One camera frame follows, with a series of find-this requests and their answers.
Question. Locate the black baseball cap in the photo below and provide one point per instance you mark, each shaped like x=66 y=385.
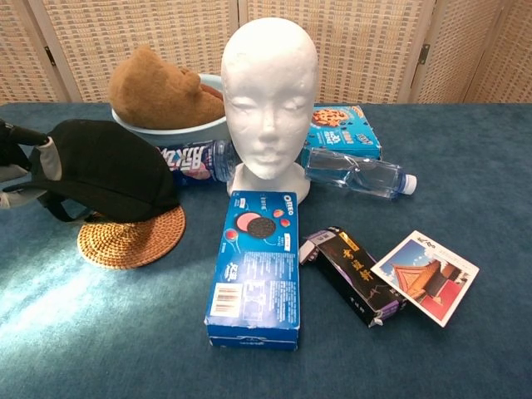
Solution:
x=112 y=174

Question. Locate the brown plush toy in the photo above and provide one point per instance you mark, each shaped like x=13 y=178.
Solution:
x=158 y=91

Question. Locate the woven folding screen panel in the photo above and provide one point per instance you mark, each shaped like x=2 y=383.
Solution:
x=519 y=50
x=374 y=41
x=465 y=50
x=16 y=50
x=124 y=29

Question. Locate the black box with gold lettering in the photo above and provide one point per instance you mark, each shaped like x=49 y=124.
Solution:
x=353 y=270

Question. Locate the clear plastic water bottle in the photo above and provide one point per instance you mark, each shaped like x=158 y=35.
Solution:
x=361 y=173

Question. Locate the round woven rattan coaster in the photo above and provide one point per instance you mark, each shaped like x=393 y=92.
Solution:
x=133 y=245

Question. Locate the blue Oreo box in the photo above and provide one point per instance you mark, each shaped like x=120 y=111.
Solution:
x=257 y=266

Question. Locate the white foam mannequin head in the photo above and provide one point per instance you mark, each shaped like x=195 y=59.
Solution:
x=268 y=83

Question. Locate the postcard with red building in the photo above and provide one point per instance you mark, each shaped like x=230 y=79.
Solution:
x=428 y=278

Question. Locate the blue labelled drink bottle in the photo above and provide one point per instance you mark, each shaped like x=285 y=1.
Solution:
x=195 y=164

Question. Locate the blue tablecloth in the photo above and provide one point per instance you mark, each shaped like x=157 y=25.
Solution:
x=449 y=187

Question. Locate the dark metal screen hinge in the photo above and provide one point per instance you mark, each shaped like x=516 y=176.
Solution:
x=424 y=52
x=50 y=56

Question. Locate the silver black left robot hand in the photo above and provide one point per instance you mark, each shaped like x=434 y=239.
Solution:
x=47 y=160

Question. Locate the blue chocolate chip cookie box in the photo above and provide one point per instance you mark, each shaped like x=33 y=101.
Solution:
x=353 y=133

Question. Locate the light blue plastic basin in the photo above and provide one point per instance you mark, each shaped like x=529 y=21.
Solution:
x=183 y=135

